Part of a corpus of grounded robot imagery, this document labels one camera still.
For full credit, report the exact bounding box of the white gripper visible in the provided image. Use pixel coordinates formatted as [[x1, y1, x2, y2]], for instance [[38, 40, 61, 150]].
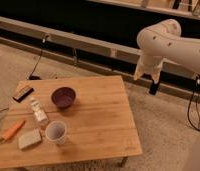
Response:
[[134, 53, 163, 95]]

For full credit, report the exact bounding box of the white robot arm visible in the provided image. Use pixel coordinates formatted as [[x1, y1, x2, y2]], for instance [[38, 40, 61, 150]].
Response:
[[133, 19, 200, 83]]

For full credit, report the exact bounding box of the dark purple bowl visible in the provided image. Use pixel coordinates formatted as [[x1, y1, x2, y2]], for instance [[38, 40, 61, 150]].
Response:
[[51, 87, 76, 108]]

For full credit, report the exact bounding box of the wooden table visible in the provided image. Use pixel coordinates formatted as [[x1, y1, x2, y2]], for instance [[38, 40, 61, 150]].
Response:
[[0, 76, 142, 169]]

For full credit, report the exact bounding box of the white plastic cup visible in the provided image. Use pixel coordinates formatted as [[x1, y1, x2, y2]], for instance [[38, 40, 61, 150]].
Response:
[[45, 121, 67, 144]]

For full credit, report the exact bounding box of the clear plastic bottle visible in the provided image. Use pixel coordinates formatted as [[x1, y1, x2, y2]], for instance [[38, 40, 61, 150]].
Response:
[[30, 97, 49, 127]]

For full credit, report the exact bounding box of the black whiteboard eraser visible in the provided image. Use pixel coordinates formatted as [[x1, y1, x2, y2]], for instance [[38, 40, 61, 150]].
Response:
[[13, 85, 34, 103]]

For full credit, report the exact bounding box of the beige sponge block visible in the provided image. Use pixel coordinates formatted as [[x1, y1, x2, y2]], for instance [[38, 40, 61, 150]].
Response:
[[18, 129, 41, 150]]

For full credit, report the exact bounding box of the black cable right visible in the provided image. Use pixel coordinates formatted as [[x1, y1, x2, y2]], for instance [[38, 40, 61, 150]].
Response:
[[187, 75, 200, 132]]

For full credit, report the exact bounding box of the black cable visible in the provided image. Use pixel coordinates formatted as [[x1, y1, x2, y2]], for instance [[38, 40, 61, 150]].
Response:
[[28, 34, 51, 81], [187, 75, 200, 132]]

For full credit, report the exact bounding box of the black cable left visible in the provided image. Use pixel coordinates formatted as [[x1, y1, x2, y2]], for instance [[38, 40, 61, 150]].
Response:
[[28, 34, 51, 81]]

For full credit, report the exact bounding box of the metal rail beam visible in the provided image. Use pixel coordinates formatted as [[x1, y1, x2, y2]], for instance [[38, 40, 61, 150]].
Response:
[[0, 14, 200, 81]]

